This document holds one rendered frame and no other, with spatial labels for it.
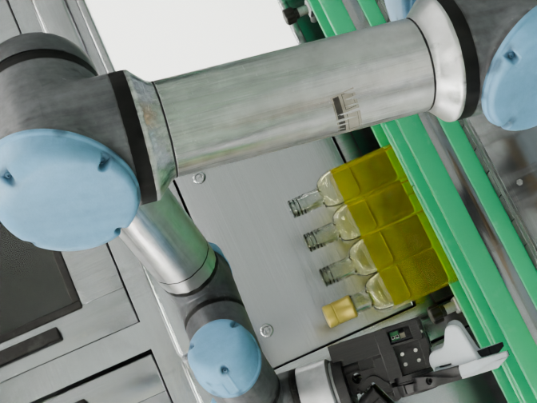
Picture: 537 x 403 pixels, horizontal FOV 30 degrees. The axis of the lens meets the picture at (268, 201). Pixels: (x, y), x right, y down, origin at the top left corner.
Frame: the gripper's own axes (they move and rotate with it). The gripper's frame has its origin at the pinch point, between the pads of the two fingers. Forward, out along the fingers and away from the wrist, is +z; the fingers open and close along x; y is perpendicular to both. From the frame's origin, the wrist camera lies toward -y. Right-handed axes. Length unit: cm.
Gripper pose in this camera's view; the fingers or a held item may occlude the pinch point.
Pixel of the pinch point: (509, 353)
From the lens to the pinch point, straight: 120.1
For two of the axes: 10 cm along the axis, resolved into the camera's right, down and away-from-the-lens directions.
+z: 9.3, -3.2, -1.6
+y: -3.1, -9.4, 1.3
